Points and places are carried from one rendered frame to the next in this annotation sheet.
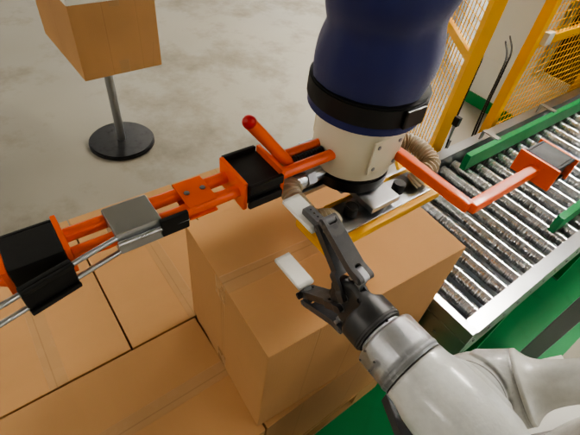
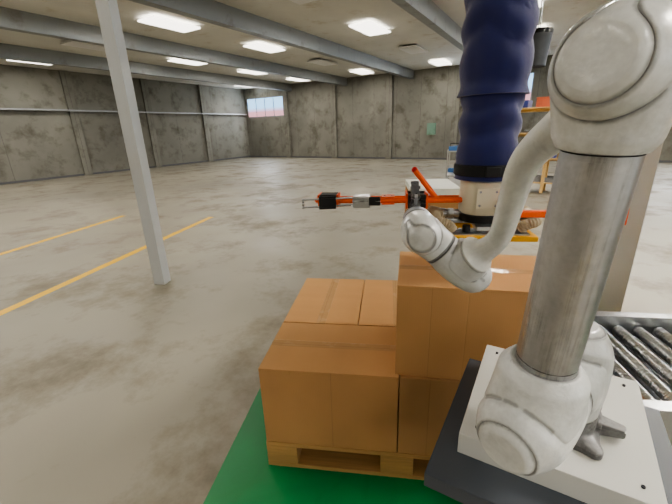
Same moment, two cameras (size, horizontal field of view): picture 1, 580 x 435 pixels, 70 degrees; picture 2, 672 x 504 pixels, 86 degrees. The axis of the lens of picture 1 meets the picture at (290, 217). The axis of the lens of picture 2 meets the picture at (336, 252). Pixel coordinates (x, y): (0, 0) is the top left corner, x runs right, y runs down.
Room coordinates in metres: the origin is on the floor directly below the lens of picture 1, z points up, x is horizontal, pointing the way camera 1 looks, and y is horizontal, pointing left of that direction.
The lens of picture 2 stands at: (-0.58, -0.82, 1.50)
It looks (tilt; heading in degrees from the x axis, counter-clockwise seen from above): 19 degrees down; 51
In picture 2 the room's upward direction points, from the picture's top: 2 degrees counter-clockwise
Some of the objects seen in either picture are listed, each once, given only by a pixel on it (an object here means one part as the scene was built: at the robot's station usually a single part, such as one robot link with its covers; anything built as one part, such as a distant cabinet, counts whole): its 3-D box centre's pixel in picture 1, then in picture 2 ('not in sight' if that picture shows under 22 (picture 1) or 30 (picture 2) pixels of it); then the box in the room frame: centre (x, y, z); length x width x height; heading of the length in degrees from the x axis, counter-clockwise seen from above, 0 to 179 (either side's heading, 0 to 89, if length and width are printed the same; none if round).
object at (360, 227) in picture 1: (374, 202); (485, 231); (0.66, -0.17, 1.13); 0.34 x 0.10 x 0.05; 133
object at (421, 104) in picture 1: (369, 86); (485, 168); (0.73, -0.11, 1.35); 0.23 x 0.23 x 0.04
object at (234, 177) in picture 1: (251, 176); (416, 199); (0.56, 0.08, 1.23); 0.10 x 0.08 x 0.06; 43
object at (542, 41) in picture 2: not in sight; (536, 49); (7.84, 2.92, 2.92); 0.54 x 0.52 x 0.66; 20
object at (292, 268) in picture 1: (293, 270); not in sight; (0.42, -0.02, 1.16); 0.07 x 0.03 x 0.01; 43
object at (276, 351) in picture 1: (317, 281); (468, 312); (0.72, -0.10, 0.74); 0.60 x 0.40 x 0.40; 130
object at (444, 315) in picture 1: (392, 262); not in sight; (0.97, -0.39, 0.58); 0.70 x 0.03 x 0.06; 43
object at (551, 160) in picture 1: (544, 163); not in sight; (0.74, -0.50, 1.23); 0.09 x 0.08 x 0.05; 43
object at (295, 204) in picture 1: (305, 212); not in sight; (0.42, -0.02, 1.30); 0.07 x 0.03 x 0.01; 43
